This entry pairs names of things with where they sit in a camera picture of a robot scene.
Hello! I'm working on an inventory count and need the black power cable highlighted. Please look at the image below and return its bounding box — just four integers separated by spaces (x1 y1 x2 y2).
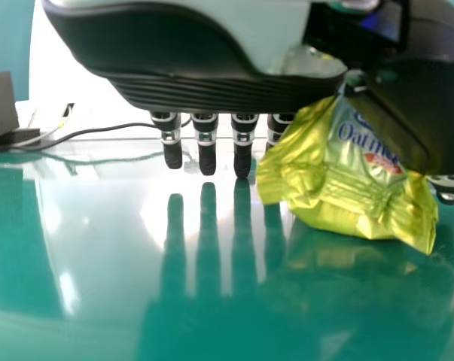
21 122 163 152

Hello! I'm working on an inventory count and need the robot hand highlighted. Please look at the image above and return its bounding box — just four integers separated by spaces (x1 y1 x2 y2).
41 0 454 206

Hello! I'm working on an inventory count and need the yellow-green biscuit packet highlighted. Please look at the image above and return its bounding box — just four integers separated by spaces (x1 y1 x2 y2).
255 44 439 256

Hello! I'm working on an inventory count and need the small black flat block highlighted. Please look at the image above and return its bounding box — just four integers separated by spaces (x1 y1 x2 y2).
0 127 41 148

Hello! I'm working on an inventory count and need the thin white cable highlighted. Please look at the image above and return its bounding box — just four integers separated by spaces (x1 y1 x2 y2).
8 108 69 148

